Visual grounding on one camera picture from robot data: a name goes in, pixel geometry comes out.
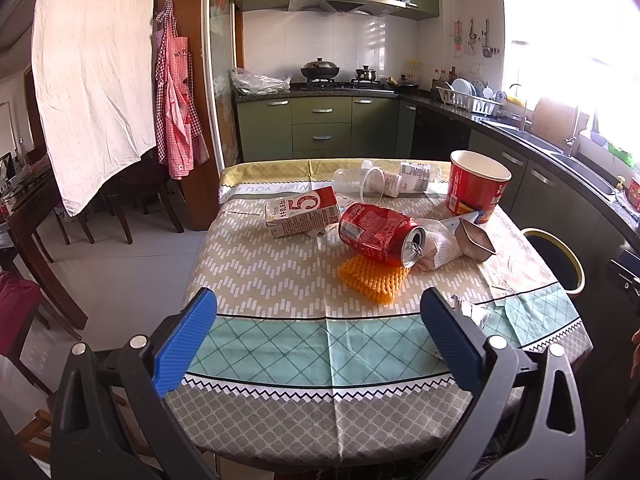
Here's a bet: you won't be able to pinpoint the red paper bucket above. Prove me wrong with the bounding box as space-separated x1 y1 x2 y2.
446 150 512 224

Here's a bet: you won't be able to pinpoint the yellow rimmed blue trash bin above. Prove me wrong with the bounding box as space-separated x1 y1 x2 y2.
522 228 586 298

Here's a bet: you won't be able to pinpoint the crumpled plastic bag on counter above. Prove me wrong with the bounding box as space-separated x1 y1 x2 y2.
230 67 291 96

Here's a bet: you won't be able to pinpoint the steel kitchen sink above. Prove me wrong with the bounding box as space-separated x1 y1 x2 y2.
484 120 615 200

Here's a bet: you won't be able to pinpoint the clear plastic water bottle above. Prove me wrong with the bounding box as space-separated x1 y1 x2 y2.
332 159 442 202

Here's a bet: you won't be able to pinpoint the brown plastic tray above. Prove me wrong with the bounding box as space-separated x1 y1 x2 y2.
454 219 496 262

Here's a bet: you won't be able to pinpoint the red white milk carton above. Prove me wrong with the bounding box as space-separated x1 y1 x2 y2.
265 186 340 238

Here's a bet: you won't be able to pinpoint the crumpled white paper scrap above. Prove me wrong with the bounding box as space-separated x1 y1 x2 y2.
452 295 490 330

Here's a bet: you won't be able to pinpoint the green lower kitchen cabinets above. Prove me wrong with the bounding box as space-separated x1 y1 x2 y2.
236 96 416 162

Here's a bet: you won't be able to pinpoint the patterned tablecloth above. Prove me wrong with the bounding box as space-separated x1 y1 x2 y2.
166 159 592 469

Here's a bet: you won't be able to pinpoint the white dish rack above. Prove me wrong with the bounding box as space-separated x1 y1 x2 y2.
437 78 501 116

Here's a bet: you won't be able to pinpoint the clear plastic cup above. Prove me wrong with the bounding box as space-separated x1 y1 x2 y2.
360 167 384 202

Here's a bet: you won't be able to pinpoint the dark wooden dining table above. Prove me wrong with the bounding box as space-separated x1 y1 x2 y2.
6 168 88 330

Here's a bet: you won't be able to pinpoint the white hanging sheet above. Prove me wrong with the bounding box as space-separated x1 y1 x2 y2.
32 0 156 216

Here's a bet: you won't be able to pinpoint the black wok with lid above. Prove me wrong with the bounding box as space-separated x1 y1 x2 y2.
300 58 340 81

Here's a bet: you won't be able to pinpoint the white paper towel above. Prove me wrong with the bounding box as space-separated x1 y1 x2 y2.
416 217 463 271

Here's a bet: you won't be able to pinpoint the red cola can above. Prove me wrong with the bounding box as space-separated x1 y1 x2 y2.
338 203 426 268

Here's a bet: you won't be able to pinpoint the red checkered apron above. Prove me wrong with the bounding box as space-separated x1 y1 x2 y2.
154 0 209 180

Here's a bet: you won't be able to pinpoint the small pot on stove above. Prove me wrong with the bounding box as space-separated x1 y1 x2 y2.
356 65 376 82

